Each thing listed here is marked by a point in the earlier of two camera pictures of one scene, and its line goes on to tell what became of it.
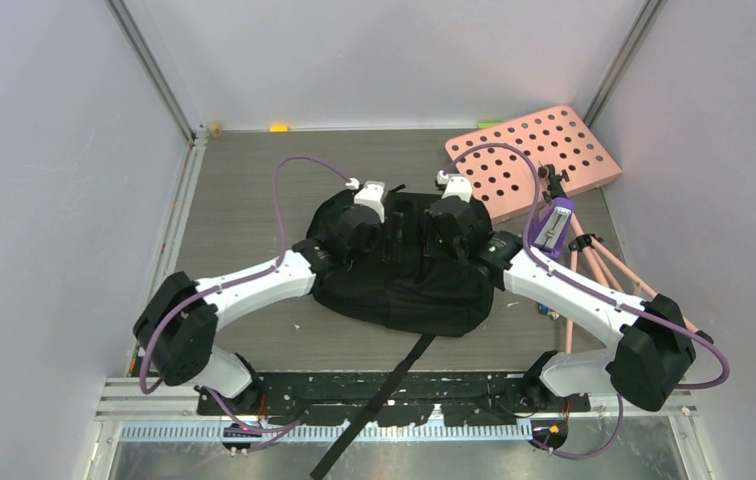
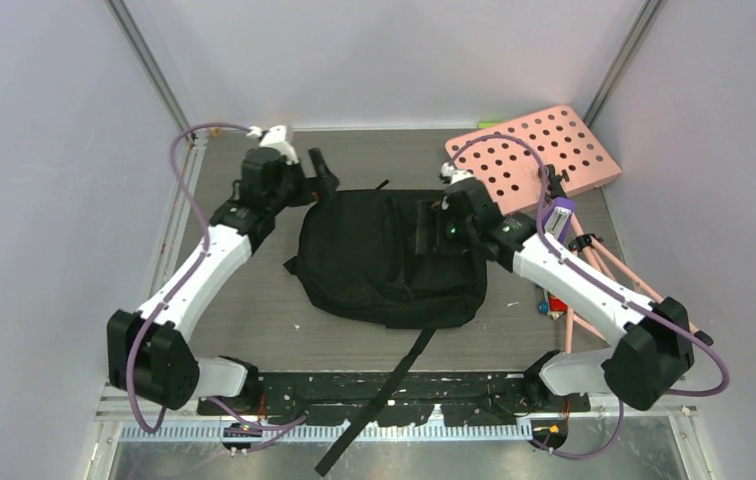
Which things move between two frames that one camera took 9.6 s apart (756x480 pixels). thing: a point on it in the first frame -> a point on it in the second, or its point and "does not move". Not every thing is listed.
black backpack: x=406 y=286 does not move
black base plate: x=352 y=400 does not move
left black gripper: x=376 y=253 -> x=310 y=185
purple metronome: x=550 y=230 does not move
